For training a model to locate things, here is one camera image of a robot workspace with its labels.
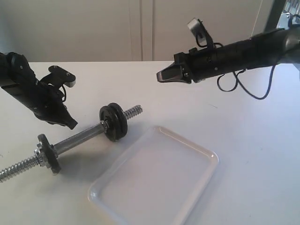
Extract chrome threaded dumbbell bar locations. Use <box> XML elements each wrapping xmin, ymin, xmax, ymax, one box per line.
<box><xmin>0</xmin><ymin>105</ymin><xmax>143</xmax><ymax>183</ymax></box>

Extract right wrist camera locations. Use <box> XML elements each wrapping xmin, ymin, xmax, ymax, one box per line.
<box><xmin>187</xmin><ymin>18</ymin><xmax>214</xmax><ymax>49</ymax></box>

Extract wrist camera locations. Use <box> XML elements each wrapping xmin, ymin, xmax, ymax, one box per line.
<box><xmin>187</xmin><ymin>18</ymin><xmax>214</xmax><ymax>49</ymax></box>
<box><xmin>45</xmin><ymin>65</ymin><xmax>76</xmax><ymax>88</ymax></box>

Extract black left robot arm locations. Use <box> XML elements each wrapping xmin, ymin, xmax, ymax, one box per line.
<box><xmin>0</xmin><ymin>52</ymin><xmax>77</xmax><ymax>129</ymax></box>

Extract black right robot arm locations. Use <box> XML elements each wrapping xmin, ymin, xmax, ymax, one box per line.
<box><xmin>157</xmin><ymin>27</ymin><xmax>300</xmax><ymax>84</ymax></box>

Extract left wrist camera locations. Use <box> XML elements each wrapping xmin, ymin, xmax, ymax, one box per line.
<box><xmin>45</xmin><ymin>65</ymin><xmax>76</xmax><ymax>88</ymax></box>

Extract chrome spinlock collar nut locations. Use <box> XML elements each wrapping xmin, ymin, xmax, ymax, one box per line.
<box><xmin>34</xmin><ymin>145</ymin><xmax>57</xmax><ymax>170</ymax></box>

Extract black weight plate right end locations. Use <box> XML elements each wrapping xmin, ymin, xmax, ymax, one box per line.
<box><xmin>99</xmin><ymin>104</ymin><xmax>121</xmax><ymax>142</ymax></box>

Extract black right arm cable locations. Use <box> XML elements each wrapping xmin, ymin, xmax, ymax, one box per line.
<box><xmin>217</xmin><ymin>64</ymin><xmax>276</xmax><ymax>99</ymax></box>

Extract black window frame post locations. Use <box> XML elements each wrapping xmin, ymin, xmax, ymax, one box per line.
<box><xmin>264</xmin><ymin>0</ymin><xmax>286</xmax><ymax>31</ymax></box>

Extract white cabinet doors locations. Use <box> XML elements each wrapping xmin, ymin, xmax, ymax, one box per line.
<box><xmin>0</xmin><ymin>0</ymin><xmax>273</xmax><ymax>62</ymax></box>

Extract black weight plate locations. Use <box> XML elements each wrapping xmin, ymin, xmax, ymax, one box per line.
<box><xmin>108</xmin><ymin>103</ymin><xmax>128</xmax><ymax>140</ymax></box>

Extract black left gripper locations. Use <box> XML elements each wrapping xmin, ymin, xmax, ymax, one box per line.
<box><xmin>29</xmin><ymin>82</ymin><xmax>78</xmax><ymax>129</ymax></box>

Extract black weight plate end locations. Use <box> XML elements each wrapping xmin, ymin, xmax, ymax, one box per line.
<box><xmin>99</xmin><ymin>104</ymin><xmax>121</xmax><ymax>142</ymax></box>
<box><xmin>37</xmin><ymin>134</ymin><xmax>61</xmax><ymax>174</ymax></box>

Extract black weight plate left end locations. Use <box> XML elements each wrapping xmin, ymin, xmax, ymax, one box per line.
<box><xmin>37</xmin><ymin>134</ymin><xmax>61</xmax><ymax>174</ymax></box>

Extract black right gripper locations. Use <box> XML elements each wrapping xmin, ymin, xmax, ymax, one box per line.
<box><xmin>157</xmin><ymin>49</ymin><xmax>216</xmax><ymax>84</ymax></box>

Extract white plastic tray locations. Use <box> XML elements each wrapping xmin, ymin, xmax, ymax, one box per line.
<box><xmin>88</xmin><ymin>126</ymin><xmax>219</xmax><ymax>225</ymax></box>

